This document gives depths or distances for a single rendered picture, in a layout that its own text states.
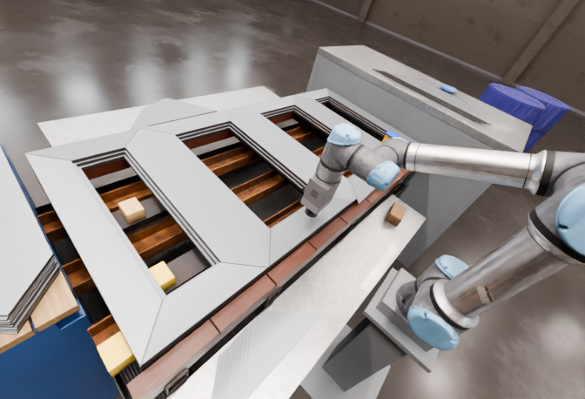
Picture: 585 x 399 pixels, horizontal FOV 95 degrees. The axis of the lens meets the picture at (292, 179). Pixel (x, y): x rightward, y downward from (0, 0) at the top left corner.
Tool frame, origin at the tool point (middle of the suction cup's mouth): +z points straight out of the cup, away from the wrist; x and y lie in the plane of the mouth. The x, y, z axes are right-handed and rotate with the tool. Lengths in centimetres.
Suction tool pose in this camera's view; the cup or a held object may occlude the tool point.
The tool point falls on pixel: (311, 212)
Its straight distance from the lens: 87.8
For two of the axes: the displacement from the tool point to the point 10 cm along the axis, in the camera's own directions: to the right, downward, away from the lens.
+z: -2.4, 7.3, 6.4
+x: 7.5, 5.6, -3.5
